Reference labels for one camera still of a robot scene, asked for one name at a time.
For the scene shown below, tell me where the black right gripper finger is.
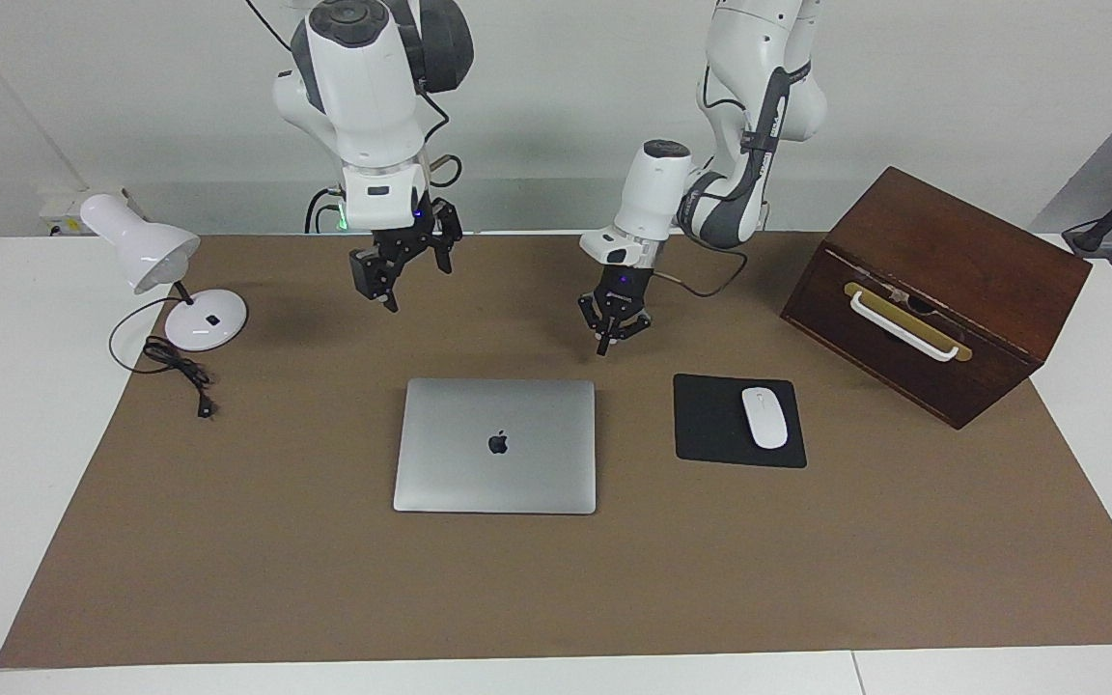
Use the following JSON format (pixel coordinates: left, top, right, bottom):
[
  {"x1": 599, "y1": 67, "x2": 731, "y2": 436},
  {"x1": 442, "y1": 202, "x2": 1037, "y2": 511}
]
[
  {"x1": 429, "y1": 197, "x2": 464, "y2": 275},
  {"x1": 348, "y1": 245, "x2": 413, "y2": 313}
]

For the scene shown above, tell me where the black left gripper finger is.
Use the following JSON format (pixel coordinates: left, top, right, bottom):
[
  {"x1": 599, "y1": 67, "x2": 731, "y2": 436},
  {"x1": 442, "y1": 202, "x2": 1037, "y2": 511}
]
[
  {"x1": 578, "y1": 293, "x2": 611, "y2": 356},
  {"x1": 610, "y1": 303, "x2": 654, "y2": 342}
]

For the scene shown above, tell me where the silver laptop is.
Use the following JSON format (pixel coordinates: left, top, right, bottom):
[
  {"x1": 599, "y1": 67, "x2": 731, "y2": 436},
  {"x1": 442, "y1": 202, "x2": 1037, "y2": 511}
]
[{"x1": 392, "y1": 377, "x2": 598, "y2": 515}]

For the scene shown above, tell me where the black mouse pad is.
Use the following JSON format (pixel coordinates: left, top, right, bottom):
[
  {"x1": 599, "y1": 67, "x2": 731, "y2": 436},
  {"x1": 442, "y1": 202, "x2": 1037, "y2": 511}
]
[{"x1": 673, "y1": 374, "x2": 808, "y2": 469}]

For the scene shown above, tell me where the white computer mouse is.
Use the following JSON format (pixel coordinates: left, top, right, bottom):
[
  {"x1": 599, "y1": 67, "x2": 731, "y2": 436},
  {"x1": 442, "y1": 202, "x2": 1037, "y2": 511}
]
[{"x1": 741, "y1": 386, "x2": 790, "y2": 451}]

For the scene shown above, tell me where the white desk lamp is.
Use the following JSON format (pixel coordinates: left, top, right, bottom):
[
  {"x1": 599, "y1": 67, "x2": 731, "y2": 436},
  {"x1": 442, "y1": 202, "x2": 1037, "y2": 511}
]
[{"x1": 80, "y1": 193, "x2": 249, "y2": 352}]

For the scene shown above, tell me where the brown paper table mat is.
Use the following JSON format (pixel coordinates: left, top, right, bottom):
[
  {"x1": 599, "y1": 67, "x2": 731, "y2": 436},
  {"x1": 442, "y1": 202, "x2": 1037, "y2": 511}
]
[{"x1": 0, "y1": 232, "x2": 1112, "y2": 670}]

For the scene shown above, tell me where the white power strip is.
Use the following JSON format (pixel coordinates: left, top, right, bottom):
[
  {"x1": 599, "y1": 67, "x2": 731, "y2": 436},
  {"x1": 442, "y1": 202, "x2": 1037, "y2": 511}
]
[{"x1": 40, "y1": 188, "x2": 147, "y2": 238}]

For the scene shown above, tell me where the dark brown wooden box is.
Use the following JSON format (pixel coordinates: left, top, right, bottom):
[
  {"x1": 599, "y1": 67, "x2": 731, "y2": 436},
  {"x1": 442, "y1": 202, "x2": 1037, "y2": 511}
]
[{"x1": 780, "y1": 166, "x2": 1093, "y2": 431}]

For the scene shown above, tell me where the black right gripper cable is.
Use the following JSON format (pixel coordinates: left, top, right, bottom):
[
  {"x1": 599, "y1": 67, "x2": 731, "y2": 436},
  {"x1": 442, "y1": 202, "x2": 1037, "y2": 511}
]
[{"x1": 416, "y1": 87, "x2": 466, "y2": 190}]

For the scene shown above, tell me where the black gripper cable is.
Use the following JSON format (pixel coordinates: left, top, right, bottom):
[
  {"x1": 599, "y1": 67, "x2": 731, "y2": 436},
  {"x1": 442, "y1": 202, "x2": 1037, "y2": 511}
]
[
  {"x1": 416, "y1": 87, "x2": 466, "y2": 190},
  {"x1": 653, "y1": 227, "x2": 751, "y2": 299}
]

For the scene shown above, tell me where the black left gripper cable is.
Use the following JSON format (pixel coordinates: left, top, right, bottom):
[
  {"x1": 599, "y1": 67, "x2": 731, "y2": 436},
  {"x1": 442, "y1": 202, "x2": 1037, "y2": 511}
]
[{"x1": 653, "y1": 227, "x2": 751, "y2": 299}]

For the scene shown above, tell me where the black arm base cable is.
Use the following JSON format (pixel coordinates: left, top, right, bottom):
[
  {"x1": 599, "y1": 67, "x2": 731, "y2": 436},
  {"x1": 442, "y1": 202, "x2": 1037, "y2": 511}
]
[{"x1": 303, "y1": 186, "x2": 345, "y2": 234}]

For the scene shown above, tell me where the black lamp power cable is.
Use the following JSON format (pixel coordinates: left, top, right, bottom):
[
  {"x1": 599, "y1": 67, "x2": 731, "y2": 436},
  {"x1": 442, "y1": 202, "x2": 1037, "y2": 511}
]
[{"x1": 109, "y1": 296, "x2": 219, "y2": 419}]

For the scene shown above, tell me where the white box handle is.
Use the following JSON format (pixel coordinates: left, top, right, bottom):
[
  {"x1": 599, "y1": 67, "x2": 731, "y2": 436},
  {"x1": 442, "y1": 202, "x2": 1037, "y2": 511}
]
[{"x1": 850, "y1": 291, "x2": 960, "y2": 363}]

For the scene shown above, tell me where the brass handle plate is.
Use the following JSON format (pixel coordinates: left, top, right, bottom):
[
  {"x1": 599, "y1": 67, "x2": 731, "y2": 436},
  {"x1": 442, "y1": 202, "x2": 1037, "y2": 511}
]
[{"x1": 844, "y1": 281, "x2": 973, "y2": 363}]

